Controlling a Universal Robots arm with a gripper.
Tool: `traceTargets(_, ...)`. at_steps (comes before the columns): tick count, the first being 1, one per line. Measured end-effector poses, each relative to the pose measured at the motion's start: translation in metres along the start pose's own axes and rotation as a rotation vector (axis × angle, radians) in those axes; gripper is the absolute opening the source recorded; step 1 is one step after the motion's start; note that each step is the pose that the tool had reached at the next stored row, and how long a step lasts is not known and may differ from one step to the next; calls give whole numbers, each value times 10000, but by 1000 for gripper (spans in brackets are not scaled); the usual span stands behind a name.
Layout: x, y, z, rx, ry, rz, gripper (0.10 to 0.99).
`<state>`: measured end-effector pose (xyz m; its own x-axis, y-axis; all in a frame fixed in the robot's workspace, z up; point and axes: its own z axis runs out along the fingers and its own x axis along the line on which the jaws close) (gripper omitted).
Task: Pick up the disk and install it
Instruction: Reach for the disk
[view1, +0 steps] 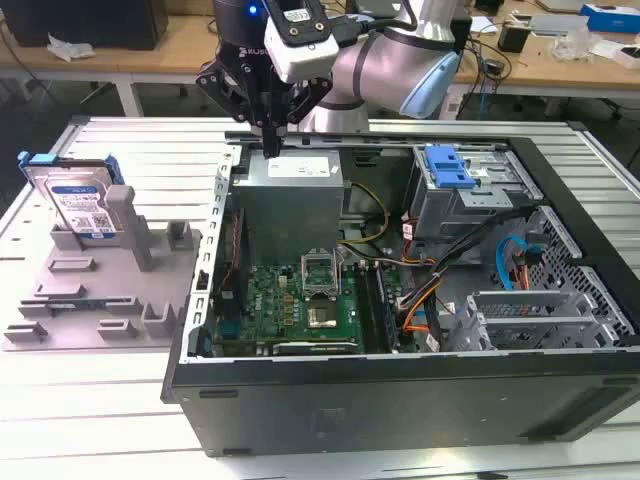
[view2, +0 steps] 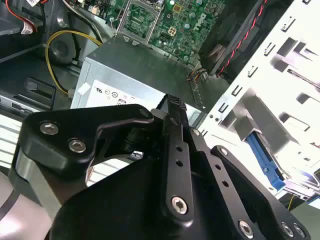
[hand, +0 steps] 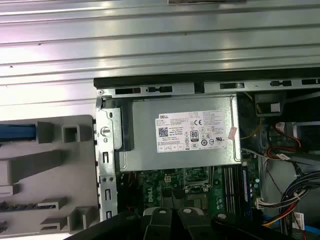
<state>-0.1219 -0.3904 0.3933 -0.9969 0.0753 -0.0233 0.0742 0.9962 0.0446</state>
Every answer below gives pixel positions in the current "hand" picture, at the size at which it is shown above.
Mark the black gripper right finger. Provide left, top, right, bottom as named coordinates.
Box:
left=174, top=188, right=301, bottom=240

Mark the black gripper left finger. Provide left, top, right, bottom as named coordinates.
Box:
left=68, top=188, right=174, bottom=240

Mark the hard disk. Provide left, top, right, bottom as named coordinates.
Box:
left=0, top=123, right=36, bottom=146

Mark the CPU socket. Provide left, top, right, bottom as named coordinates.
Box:
left=184, top=187, right=216, bottom=211

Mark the metal socket cover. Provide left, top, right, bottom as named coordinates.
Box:
left=184, top=166, right=216, bottom=190

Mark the green motherboard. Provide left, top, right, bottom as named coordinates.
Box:
left=119, top=164, right=262, bottom=226

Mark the black RAM slot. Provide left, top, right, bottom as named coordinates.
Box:
left=227, top=166, right=234, bottom=216
left=222, top=166, right=229, bottom=216
left=233, top=166, right=240, bottom=216

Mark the black open PC case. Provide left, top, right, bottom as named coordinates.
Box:
left=92, top=76, right=320, bottom=240

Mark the grey power supply unit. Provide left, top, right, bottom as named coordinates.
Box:
left=119, top=94, right=243, bottom=173

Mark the grey parts rack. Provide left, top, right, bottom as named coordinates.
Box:
left=0, top=114, right=98, bottom=238

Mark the RAM stick on rack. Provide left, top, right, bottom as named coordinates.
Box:
left=0, top=202, right=39, bottom=211

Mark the black wire bundle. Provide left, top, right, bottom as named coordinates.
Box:
left=278, top=172, right=320, bottom=226

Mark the yellow wire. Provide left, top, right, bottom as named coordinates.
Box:
left=243, top=91, right=263, bottom=141

